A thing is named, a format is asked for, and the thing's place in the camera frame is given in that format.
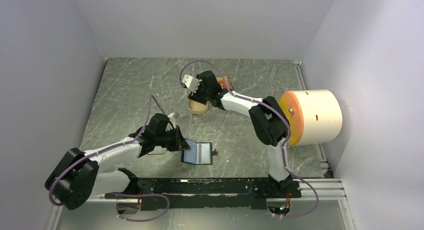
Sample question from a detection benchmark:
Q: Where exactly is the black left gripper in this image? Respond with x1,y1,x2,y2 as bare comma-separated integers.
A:
155,125,191,151

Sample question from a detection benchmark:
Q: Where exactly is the black card holder wallet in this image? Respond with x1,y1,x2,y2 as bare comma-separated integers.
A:
180,139,214,165

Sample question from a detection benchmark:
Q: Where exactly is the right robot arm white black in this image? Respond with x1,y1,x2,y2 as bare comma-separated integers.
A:
190,70,293,197

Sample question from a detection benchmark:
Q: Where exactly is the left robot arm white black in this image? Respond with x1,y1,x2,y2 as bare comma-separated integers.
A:
44,113,191,210

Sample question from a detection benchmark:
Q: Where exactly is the orange patterned card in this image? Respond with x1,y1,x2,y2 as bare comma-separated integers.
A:
216,76,233,91

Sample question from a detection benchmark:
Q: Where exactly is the beige oval tray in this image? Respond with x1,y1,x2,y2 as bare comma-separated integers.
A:
187,95,209,115

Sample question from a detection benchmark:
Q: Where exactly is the cream cylinder orange face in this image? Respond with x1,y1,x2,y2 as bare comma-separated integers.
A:
278,90,343,146

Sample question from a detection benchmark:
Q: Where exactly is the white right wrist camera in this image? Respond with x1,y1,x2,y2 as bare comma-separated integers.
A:
181,74,201,93

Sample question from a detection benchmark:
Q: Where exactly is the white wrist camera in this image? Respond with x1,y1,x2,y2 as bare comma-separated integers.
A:
181,74,201,93
166,112,180,131

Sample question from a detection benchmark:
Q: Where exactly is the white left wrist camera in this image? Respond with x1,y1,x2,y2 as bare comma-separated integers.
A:
166,112,180,131

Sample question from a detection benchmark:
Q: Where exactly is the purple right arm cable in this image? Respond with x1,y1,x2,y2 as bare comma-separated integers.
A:
179,60,292,176

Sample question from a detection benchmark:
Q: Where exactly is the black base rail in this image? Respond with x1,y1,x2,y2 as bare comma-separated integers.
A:
105,177,302,211

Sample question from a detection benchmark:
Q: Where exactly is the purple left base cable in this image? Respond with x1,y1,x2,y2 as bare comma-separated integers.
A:
109,193,170,223

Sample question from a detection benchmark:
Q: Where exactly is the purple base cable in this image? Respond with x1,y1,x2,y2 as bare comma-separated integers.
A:
271,175,320,220
109,193,170,223

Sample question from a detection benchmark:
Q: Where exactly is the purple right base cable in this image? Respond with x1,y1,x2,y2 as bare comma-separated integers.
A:
271,175,320,220

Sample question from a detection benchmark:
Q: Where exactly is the aluminium frame extrusion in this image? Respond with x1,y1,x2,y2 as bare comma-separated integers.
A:
54,177,347,203

